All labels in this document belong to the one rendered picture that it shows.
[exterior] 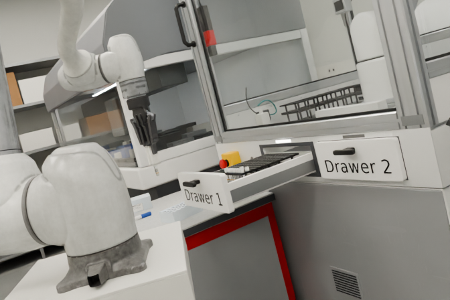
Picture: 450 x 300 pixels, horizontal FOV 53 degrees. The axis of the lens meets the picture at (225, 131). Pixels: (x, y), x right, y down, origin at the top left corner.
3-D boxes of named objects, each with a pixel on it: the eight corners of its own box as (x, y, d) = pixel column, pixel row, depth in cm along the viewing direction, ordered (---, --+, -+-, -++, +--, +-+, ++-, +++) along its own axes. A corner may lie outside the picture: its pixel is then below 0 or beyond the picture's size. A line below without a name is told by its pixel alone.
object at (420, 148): (442, 188, 103) (429, 127, 102) (223, 177, 192) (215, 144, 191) (611, 99, 150) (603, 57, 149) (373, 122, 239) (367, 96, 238)
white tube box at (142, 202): (122, 216, 182) (119, 204, 182) (122, 212, 191) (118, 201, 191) (153, 207, 185) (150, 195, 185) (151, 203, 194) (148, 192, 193)
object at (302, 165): (231, 205, 124) (225, 184, 123) (191, 199, 146) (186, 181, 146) (334, 164, 144) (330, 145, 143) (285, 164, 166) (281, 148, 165)
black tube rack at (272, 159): (246, 194, 131) (241, 173, 131) (217, 191, 146) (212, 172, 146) (303, 172, 142) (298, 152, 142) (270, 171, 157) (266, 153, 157)
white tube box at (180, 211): (175, 223, 150) (172, 212, 150) (161, 222, 156) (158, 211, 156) (203, 210, 158) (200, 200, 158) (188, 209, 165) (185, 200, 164)
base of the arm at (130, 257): (49, 304, 84) (41, 276, 84) (78, 262, 106) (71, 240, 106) (144, 278, 85) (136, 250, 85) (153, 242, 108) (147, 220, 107)
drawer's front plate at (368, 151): (403, 181, 110) (393, 138, 109) (322, 178, 135) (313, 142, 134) (408, 179, 111) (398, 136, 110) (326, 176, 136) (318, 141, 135)
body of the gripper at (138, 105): (120, 100, 153) (128, 127, 153) (133, 96, 146) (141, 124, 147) (139, 96, 158) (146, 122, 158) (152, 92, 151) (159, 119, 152)
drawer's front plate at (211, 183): (230, 213, 122) (219, 175, 121) (185, 205, 147) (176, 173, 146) (235, 211, 122) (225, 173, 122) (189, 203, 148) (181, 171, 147)
